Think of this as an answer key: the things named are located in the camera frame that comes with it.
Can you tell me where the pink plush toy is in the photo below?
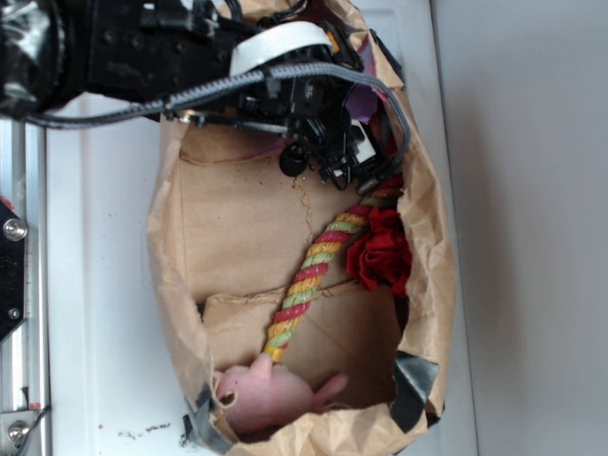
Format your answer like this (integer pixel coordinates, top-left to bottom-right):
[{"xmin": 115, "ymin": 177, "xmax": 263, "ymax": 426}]
[{"xmin": 214, "ymin": 353, "xmax": 349, "ymax": 435}]

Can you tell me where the aluminium frame rail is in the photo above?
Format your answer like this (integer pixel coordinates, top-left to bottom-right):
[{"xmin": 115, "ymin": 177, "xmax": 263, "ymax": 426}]
[{"xmin": 1, "ymin": 120, "xmax": 52, "ymax": 455}]

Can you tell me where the black metal bracket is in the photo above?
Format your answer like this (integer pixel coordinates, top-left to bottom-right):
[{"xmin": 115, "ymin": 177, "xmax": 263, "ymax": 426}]
[{"xmin": 0, "ymin": 198, "xmax": 28, "ymax": 342}]

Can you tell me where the red yellow green rope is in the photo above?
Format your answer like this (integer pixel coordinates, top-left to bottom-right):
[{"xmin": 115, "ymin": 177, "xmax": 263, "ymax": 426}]
[{"xmin": 260, "ymin": 173, "xmax": 405, "ymax": 364}]

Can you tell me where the red crumpled cloth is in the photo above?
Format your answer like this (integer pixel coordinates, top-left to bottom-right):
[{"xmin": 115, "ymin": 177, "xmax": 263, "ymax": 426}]
[{"xmin": 346, "ymin": 207, "xmax": 412, "ymax": 298}]

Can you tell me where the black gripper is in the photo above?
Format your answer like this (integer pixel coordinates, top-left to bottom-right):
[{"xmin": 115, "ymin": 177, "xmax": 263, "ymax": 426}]
[{"xmin": 237, "ymin": 70, "xmax": 388, "ymax": 191}]

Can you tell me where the brown paper bag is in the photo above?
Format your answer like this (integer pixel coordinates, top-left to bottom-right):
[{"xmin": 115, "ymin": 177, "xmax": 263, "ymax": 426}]
[{"xmin": 146, "ymin": 0, "xmax": 458, "ymax": 456}]

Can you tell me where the grey braided cable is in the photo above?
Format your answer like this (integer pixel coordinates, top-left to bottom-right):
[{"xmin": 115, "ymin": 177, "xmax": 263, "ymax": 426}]
[{"xmin": 23, "ymin": 61, "xmax": 412, "ymax": 197}]

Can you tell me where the white plastic tray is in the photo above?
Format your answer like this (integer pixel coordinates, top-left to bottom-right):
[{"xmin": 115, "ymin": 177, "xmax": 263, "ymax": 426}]
[{"xmin": 46, "ymin": 1, "xmax": 479, "ymax": 455}]

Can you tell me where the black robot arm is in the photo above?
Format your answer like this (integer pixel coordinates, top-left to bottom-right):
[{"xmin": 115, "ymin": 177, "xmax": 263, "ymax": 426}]
[{"xmin": 1, "ymin": 1, "xmax": 396, "ymax": 194}]

